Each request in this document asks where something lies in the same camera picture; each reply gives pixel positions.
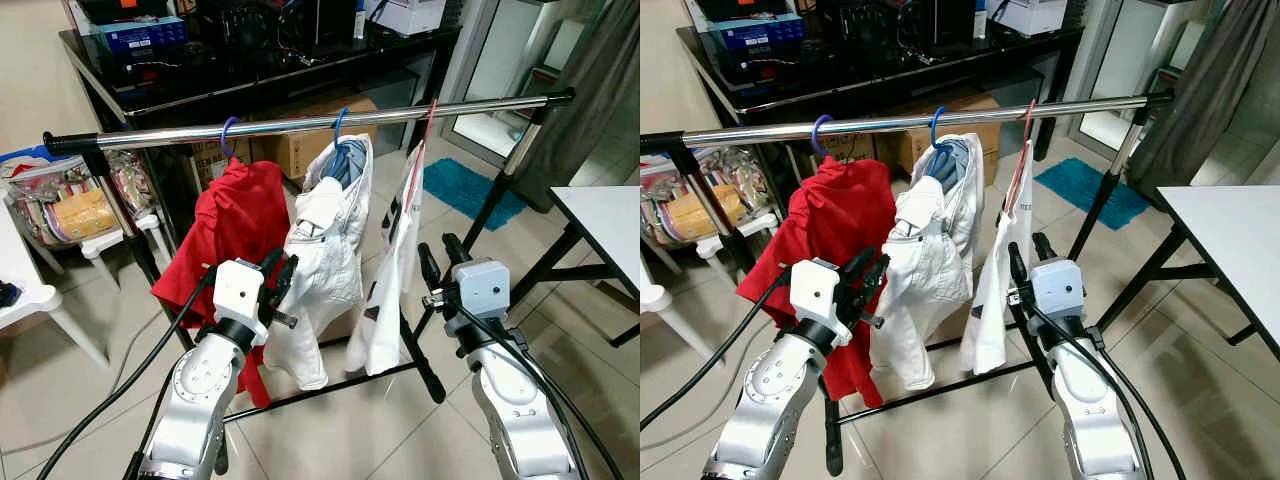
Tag white printed T-shirt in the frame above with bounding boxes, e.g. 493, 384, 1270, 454
345, 140, 429, 378
960, 140, 1034, 376

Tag red plastic hanger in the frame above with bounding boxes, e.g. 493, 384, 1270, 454
1003, 97, 1039, 216
395, 98, 439, 221

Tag blue plastic hanger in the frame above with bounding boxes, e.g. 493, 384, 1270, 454
322, 107, 366, 186
920, 105, 966, 186

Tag white denim jacket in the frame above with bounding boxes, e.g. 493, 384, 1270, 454
868, 133, 986, 391
262, 133, 376, 391

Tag red shirt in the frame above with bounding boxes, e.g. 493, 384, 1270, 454
736, 155, 899, 409
150, 158, 293, 409

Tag teal floor mat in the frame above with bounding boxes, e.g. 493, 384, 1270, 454
1033, 157, 1151, 231
422, 157, 528, 233

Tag brown cardboard box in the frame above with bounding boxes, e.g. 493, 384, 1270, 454
880, 93, 1003, 176
190, 95, 379, 181

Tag white plastic stool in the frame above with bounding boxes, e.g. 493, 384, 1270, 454
60, 215, 171, 291
655, 215, 771, 291

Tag chrome clothes rack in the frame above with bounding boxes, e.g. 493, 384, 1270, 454
43, 88, 640, 426
640, 88, 1191, 476

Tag white table with black legs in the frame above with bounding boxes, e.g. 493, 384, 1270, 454
1095, 185, 1280, 363
508, 185, 640, 349

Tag clear plastic bag of goods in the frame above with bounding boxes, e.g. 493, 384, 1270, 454
640, 148, 751, 249
0, 150, 136, 249

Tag black glass console table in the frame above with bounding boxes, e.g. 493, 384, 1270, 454
675, 0, 1086, 216
58, 0, 466, 216

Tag glass sliding door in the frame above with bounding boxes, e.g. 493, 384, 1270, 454
1065, 0, 1231, 166
440, 0, 601, 171

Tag white plastic chair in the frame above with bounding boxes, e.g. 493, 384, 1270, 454
640, 270, 721, 366
0, 205, 111, 369

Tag dark grey curtain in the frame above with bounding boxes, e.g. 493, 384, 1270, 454
520, 0, 640, 181
1125, 0, 1280, 191

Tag white carton box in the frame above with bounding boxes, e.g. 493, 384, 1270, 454
365, 0, 448, 38
985, 0, 1069, 38

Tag black electronic device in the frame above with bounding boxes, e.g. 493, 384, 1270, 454
200, 0, 356, 61
815, 0, 976, 61

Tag blue carton box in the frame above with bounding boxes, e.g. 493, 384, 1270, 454
95, 15, 189, 56
715, 12, 809, 53

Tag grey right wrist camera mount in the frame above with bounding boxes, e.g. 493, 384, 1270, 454
450, 258, 513, 321
1030, 258, 1086, 319

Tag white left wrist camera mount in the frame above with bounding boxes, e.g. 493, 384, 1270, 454
790, 258, 846, 326
213, 260, 266, 325

